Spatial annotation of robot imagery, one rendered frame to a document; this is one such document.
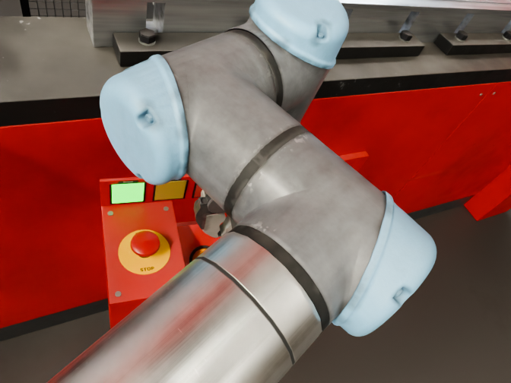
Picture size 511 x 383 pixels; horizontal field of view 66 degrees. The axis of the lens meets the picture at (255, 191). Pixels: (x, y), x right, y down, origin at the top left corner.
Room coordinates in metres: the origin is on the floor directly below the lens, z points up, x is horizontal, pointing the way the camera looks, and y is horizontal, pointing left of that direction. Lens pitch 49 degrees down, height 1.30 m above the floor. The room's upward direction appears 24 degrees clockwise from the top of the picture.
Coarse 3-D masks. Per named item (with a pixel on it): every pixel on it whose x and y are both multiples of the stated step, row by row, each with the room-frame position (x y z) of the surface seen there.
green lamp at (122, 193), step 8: (120, 184) 0.31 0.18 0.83; (128, 184) 0.32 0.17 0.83; (136, 184) 0.33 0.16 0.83; (112, 192) 0.31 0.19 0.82; (120, 192) 0.31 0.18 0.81; (128, 192) 0.32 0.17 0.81; (136, 192) 0.33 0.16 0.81; (112, 200) 0.31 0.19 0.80; (120, 200) 0.31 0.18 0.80; (128, 200) 0.32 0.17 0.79; (136, 200) 0.33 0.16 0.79
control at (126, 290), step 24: (192, 192) 0.38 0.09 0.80; (120, 216) 0.30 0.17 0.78; (144, 216) 0.31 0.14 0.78; (168, 216) 0.33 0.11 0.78; (120, 240) 0.26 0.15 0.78; (168, 240) 0.29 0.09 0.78; (192, 240) 0.34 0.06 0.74; (216, 240) 0.35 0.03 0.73; (120, 264) 0.23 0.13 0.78; (168, 264) 0.26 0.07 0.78; (120, 288) 0.20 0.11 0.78; (144, 288) 0.21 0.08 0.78; (120, 312) 0.18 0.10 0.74
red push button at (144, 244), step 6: (138, 234) 0.27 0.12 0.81; (144, 234) 0.27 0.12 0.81; (150, 234) 0.27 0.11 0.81; (132, 240) 0.26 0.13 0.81; (138, 240) 0.26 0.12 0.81; (144, 240) 0.26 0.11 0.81; (150, 240) 0.26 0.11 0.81; (156, 240) 0.27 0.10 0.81; (132, 246) 0.25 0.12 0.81; (138, 246) 0.25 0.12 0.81; (144, 246) 0.25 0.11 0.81; (150, 246) 0.26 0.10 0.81; (156, 246) 0.26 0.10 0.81; (138, 252) 0.24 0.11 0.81; (144, 252) 0.25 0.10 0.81; (150, 252) 0.25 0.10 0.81
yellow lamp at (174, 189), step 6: (186, 180) 0.37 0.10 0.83; (156, 186) 0.34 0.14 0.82; (162, 186) 0.35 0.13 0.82; (168, 186) 0.35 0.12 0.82; (174, 186) 0.36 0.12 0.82; (180, 186) 0.36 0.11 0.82; (156, 192) 0.34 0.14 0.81; (162, 192) 0.35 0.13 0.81; (168, 192) 0.35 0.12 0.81; (174, 192) 0.36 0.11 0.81; (180, 192) 0.36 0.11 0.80; (156, 198) 0.34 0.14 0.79; (162, 198) 0.35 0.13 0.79; (168, 198) 0.35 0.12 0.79; (174, 198) 0.36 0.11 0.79
